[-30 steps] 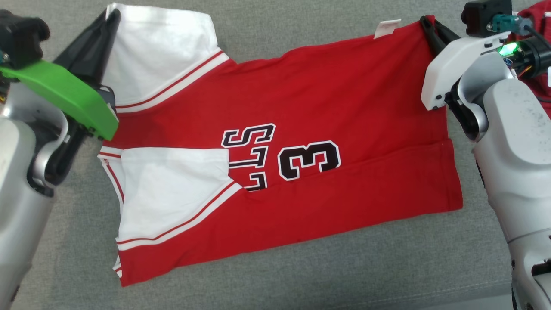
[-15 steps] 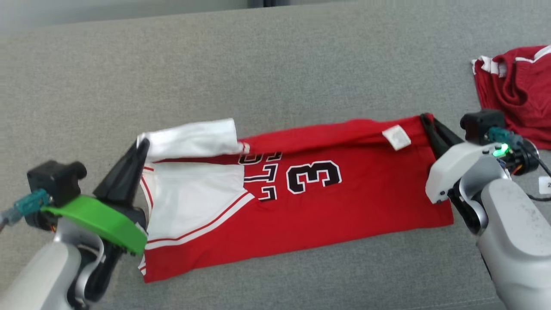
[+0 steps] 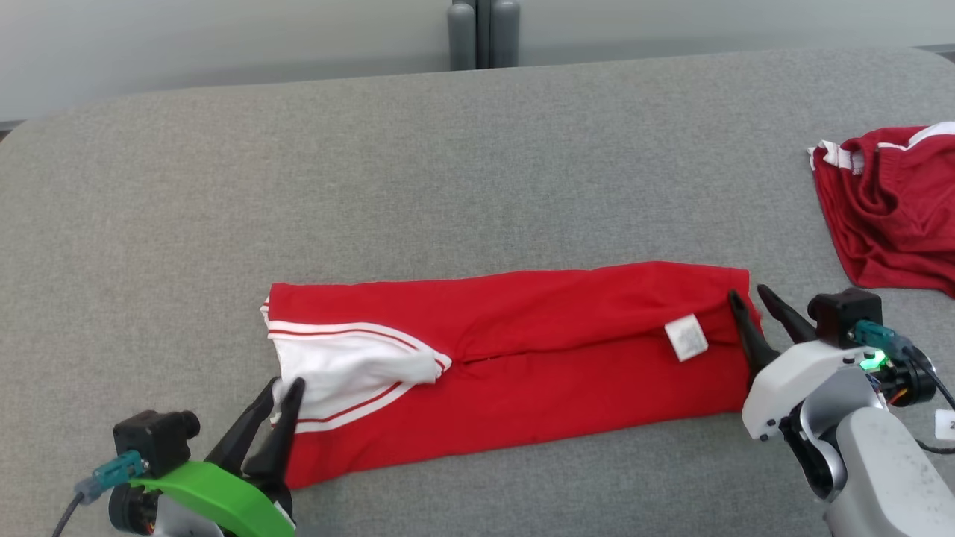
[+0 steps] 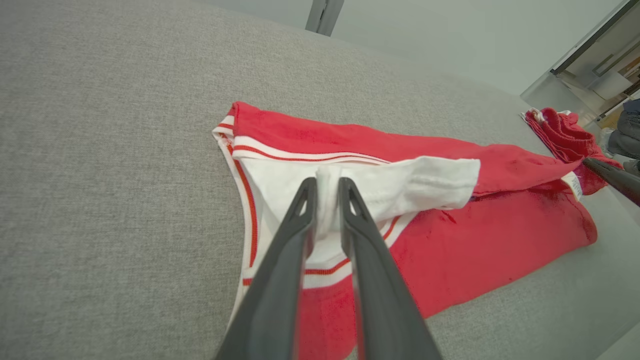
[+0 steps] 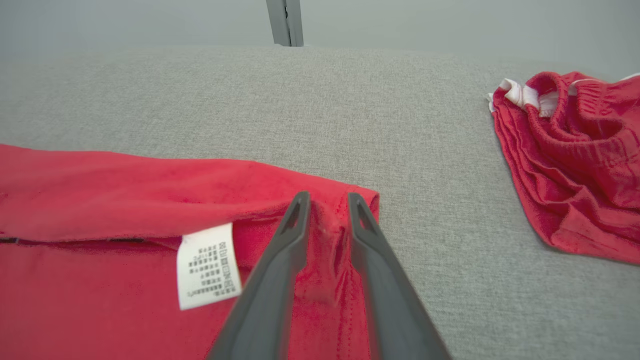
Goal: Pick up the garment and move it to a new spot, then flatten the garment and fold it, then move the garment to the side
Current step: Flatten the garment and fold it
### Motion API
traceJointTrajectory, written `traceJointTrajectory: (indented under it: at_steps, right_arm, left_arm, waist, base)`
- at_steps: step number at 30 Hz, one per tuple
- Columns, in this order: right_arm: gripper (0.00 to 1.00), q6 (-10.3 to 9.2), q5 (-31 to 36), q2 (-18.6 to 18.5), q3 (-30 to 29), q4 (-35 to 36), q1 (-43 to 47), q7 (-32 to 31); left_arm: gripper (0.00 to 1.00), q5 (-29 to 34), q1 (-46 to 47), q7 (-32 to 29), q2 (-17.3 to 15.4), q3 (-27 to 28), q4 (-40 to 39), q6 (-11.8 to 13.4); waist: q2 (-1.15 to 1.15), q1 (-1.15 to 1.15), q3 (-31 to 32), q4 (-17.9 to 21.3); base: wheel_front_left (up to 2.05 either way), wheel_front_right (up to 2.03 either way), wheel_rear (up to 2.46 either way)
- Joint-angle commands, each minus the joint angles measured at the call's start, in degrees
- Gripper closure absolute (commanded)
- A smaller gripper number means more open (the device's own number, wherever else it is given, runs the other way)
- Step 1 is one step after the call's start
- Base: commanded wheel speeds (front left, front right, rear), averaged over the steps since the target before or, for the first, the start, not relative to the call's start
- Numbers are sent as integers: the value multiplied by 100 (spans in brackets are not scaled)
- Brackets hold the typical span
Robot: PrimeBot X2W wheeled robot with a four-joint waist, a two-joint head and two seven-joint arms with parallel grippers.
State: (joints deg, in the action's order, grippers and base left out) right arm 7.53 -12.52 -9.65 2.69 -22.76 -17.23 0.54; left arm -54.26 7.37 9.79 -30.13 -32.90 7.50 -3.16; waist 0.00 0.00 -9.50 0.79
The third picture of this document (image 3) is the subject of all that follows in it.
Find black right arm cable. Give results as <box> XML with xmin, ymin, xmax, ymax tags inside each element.
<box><xmin>912</xmin><ymin>362</ymin><xmax>955</xmax><ymax>456</ymax></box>

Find grey partition post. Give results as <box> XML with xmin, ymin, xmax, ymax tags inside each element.
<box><xmin>448</xmin><ymin>0</ymin><xmax>522</xmax><ymax>72</ymax></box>

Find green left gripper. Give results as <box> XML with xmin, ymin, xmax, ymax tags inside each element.
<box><xmin>108</xmin><ymin>377</ymin><xmax>307</xmax><ymax>537</ymax></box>

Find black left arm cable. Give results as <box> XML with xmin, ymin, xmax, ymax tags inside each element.
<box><xmin>51</xmin><ymin>492</ymin><xmax>87</xmax><ymax>537</ymax></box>

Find teal right cable connector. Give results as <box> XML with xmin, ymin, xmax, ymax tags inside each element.
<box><xmin>854</xmin><ymin>321</ymin><xmax>913</xmax><ymax>359</ymax></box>

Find red basketball jersey white sleeves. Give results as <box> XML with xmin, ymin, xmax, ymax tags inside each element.
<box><xmin>260</xmin><ymin>260</ymin><xmax>764</xmax><ymax>490</ymax></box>

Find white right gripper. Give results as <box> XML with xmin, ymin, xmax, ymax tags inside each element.
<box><xmin>727</xmin><ymin>284</ymin><xmax>938</xmax><ymax>442</ymax></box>

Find teal cable connector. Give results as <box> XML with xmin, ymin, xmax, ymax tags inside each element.
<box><xmin>75</xmin><ymin>450</ymin><xmax>145</xmax><ymax>503</ymax></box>
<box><xmin>854</xmin><ymin>321</ymin><xmax>913</xmax><ymax>359</ymax></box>

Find red shorts white stripes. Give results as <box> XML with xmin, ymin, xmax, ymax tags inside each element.
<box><xmin>807</xmin><ymin>122</ymin><xmax>955</xmax><ymax>300</ymax></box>

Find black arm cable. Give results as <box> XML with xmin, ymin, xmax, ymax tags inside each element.
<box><xmin>51</xmin><ymin>492</ymin><xmax>87</xmax><ymax>537</ymax></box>
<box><xmin>912</xmin><ymin>362</ymin><xmax>955</xmax><ymax>456</ymax></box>

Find teal left cable connector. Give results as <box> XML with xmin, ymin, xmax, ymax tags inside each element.
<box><xmin>75</xmin><ymin>450</ymin><xmax>145</xmax><ymax>503</ymax></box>

